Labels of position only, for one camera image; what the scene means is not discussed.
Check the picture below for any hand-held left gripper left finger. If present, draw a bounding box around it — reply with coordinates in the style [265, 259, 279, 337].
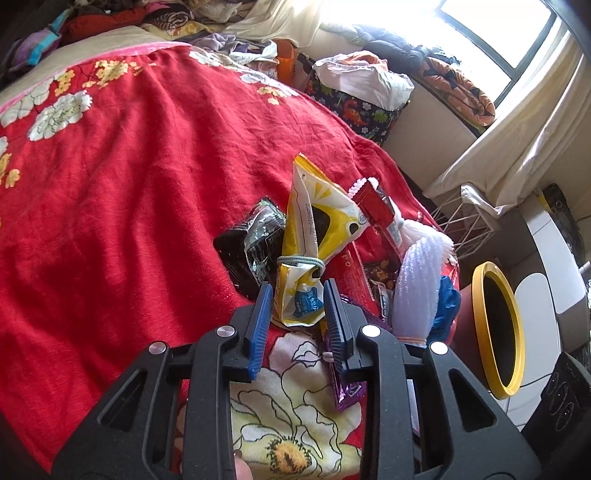
[53, 284, 273, 480]

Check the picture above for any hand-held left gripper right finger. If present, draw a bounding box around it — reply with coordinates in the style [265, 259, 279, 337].
[323, 279, 541, 480]

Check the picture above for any purple wrapper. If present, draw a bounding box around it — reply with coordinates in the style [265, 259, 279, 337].
[323, 295, 370, 411]

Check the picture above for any black foil snack packet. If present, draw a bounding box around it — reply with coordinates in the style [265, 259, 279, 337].
[213, 198, 287, 298]

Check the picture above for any yellow-rimmed trash bin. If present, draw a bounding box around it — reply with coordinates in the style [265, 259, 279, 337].
[450, 261, 527, 400]

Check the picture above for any blue glove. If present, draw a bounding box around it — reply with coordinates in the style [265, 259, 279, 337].
[431, 275, 462, 330]

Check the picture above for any yellow snack bag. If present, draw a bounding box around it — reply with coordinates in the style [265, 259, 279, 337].
[271, 154, 368, 328]

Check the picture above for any person's left hand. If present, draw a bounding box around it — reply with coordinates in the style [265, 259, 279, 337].
[233, 451, 254, 480]

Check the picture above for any brown snack wrapper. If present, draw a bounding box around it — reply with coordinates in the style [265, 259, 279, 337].
[362, 258, 402, 324]

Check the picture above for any red snack wrapper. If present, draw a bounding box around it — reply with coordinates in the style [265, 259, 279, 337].
[348, 178, 407, 250]

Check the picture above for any red floral blanket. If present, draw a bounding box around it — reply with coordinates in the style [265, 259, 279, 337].
[0, 46, 462, 480]

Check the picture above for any dinosaur print storage bag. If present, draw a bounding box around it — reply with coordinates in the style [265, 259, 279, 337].
[307, 69, 409, 146]

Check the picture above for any white cloth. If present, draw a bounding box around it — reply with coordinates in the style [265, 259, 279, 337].
[314, 52, 415, 110]

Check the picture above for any cream curtain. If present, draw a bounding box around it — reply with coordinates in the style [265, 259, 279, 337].
[425, 41, 591, 208]
[222, 0, 338, 51]

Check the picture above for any orange patterned quilt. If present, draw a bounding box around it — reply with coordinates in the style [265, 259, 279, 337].
[418, 55, 497, 134]

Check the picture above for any orange bag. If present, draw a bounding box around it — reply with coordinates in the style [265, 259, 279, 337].
[274, 39, 305, 88]

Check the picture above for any lavender cloth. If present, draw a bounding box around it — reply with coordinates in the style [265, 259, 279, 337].
[189, 32, 278, 61]

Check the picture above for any dark puffer jacket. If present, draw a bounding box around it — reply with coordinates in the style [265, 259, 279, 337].
[323, 23, 432, 70]

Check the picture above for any pile of clothes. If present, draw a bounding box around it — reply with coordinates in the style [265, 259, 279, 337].
[0, 0, 259, 79]

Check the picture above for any white wire basket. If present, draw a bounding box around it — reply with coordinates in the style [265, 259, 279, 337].
[431, 185, 504, 268]

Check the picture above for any dark window frame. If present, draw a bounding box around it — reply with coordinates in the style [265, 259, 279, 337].
[434, 0, 568, 107]

